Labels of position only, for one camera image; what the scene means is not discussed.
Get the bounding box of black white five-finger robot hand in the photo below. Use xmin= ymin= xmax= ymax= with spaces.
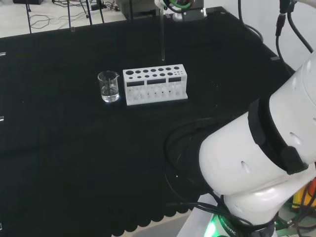
xmin=154 ymin=0 xmax=208 ymax=22

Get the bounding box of clear glass rod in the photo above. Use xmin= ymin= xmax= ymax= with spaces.
xmin=159 ymin=7 xmax=166 ymax=62

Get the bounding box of white test tube rack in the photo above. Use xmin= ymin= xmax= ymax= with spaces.
xmin=122 ymin=64 xmax=189 ymax=107

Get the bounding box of clear glass beaker with liquid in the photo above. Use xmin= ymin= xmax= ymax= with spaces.
xmin=97 ymin=71 xmax=121 ymax=103

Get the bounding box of dark grey equipment box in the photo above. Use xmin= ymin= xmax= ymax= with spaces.
xmin=116 ymin=0 xmax=159 ymax=21

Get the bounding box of black tripod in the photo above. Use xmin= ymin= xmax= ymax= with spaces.
xmin=83 ymin=0 xmax=106 ymax=26
xmin=24 ymin=0 xmax=76 ymax=34

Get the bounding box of flat black box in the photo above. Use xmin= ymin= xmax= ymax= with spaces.
xmin=12 ymin=0 xmax=43 ymax=5

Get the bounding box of black bench cloth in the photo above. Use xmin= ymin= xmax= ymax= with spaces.
xmin=0 ymin=7 xmax=297 ymax=237

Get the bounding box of yellow stop button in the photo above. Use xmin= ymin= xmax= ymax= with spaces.
xmin=292 ymin=177 xmax=316 ymax=213

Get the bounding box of green cable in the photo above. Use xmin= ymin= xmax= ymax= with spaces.
xmin=165 ymin=0 xmax=194 ymax=11

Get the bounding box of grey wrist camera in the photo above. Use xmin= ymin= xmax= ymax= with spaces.
xmin=172 ymin=11 xmax=185 ymax=23

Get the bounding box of black cable with connector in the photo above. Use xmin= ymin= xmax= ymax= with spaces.
xmin=275 ymin=0 xmax=297 ymax=73

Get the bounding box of thin black floor cable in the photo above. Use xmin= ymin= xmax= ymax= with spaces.
xmin=27 ymin=8 xmax=87 ymax=28

